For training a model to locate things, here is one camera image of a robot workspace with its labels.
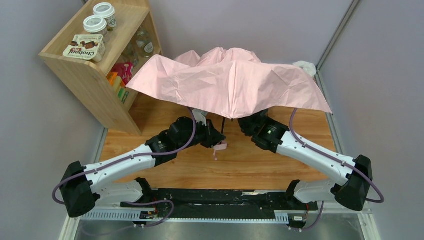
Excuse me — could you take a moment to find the pink folding umbrella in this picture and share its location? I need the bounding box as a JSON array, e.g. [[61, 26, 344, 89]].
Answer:
[[127, 47, 332, 119]]

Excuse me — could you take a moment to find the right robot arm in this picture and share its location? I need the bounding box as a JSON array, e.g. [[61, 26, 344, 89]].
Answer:
[[238, 110, 373, 212]]

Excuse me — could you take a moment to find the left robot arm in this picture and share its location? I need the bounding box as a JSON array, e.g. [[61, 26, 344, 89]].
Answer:
[[55, 117, 226, 218]]

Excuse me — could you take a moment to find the white crumpled plastic bag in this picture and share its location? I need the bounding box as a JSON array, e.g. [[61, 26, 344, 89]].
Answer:
[[292, 60, 317, 78]]

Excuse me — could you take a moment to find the pink box on shelf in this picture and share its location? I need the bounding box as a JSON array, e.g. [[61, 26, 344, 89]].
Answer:
[[111, 62, 134, 86]]

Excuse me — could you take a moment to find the stack of coloured sponges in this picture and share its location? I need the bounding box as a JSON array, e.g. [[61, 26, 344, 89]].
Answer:
[[106, 72, 130, 104]]

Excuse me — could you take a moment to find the glass jar on shelf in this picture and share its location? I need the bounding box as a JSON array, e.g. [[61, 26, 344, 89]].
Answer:
[[135, 27, 154, 58]]

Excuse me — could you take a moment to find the wooden shelf unit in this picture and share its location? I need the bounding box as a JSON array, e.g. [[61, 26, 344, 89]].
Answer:
[[39, 0, 163, 136]]

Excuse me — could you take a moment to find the Chobani yogurt pack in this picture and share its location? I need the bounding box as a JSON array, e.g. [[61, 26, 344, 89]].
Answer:
[[62, 34, 106, 63]]

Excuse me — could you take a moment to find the white lidded cup front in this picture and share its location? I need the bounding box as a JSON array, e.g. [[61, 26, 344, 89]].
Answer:
[[83, 15, 110, 43]]

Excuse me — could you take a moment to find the white lidded cup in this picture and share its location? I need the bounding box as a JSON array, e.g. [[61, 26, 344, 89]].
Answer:
[[83, 15, 110, 43], [93, 2, 117, 32]]

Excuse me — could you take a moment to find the white lidded cup rear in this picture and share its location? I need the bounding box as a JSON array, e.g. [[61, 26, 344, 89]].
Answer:
[[93, 2, 117, 32]]

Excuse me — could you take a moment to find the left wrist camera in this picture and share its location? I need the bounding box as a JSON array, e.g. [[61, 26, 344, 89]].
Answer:
[[191, 108, 208, 127]]

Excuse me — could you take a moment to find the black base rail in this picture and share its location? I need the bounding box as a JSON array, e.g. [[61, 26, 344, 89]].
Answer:
[[120, 188, 319, 228]]

